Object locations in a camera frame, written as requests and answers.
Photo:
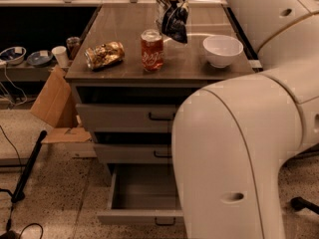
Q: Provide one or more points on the blue chip bag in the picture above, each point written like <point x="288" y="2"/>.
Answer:
<point x="172" y="18"/>

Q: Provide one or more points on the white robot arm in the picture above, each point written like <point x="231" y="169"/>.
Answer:
<point x="230" y="139"/>

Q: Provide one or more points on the grey drawer cabinet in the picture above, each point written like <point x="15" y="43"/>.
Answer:
<point x="184" y="69"/>

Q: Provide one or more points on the grey top drawer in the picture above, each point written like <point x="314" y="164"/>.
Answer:
<point x="126" y="118"/>

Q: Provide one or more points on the grey drawer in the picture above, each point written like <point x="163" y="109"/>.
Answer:
<point x="133" y="153"/>
<point x="142" y="194"/>
<point x="126" y="118"/>

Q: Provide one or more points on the grey middle drawer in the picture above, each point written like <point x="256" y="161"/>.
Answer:
<point x="133" y="153"/>

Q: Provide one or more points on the grey bottom drawer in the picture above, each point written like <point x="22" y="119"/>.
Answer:
<point x="142" y="194"/>

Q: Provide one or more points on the red soda can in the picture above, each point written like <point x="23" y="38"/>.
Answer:
<point x="152" y="50"/>

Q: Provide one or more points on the white bowl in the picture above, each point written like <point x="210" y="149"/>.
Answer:
<point x="221" y="51"/>

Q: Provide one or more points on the dark glass jar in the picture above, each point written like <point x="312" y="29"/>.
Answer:
<point x="73" y="45"/>

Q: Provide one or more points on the white paper cup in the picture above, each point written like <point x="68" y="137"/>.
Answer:
<point x="60" y="54"/>

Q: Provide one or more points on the blue bowl right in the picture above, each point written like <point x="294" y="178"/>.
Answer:
<point x="40" y="58"/>

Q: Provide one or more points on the blue bowl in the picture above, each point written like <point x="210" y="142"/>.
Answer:
<point x="13" y="56"/>
<point x="40" y="58"/>

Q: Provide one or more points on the brown cardboard box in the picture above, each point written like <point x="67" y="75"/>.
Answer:
<point x="56" y="107"/>

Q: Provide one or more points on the blue bowl left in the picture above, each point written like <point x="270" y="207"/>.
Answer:
<point x="13" y="56"/>

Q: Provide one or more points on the black chair base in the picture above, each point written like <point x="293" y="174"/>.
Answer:
<point x="299" y="203"/>

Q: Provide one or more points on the black left stand leg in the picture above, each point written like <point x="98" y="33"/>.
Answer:
<point x="18" y="194"/>

